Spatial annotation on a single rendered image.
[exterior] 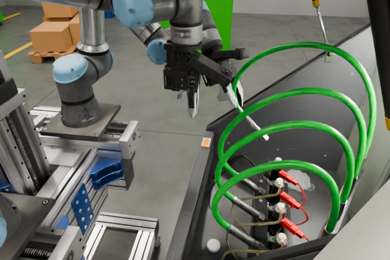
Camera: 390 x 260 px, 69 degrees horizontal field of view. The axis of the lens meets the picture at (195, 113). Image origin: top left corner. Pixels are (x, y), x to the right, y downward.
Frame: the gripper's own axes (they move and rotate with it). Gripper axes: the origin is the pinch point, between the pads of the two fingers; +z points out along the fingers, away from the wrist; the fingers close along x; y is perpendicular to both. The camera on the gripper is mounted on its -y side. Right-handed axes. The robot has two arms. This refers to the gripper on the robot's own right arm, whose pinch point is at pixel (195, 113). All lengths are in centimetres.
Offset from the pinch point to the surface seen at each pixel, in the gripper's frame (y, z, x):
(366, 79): -38.9, -14.3, 0.0
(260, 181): -20.6, 23.9, -2.2
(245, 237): -16.6, 13.0, 25.7
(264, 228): -21.9, 24.1, 14.5
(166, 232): 28, 122, -42
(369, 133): -43.1, -1.4, 1.7
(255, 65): -19, 122, -328
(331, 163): -49, 36, -30
